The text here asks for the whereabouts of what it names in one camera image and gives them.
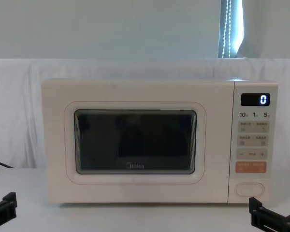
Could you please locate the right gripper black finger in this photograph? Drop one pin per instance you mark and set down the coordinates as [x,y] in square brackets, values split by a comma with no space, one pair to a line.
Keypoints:
[258,217]

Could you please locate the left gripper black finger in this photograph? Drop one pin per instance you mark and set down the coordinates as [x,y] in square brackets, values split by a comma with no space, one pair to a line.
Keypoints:
[7,205]

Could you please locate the oven control panel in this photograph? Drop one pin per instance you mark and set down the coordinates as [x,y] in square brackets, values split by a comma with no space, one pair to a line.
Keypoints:
[252,135]

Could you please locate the white table cloth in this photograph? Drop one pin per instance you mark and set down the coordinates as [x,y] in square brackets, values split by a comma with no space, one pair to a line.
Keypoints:
[135,217]

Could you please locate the cream microwave oven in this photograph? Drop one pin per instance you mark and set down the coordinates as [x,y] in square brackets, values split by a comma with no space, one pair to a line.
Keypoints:
[135,94]

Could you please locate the white curtain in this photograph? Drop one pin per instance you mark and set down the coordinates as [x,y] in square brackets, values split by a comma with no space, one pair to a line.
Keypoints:
[87,24]

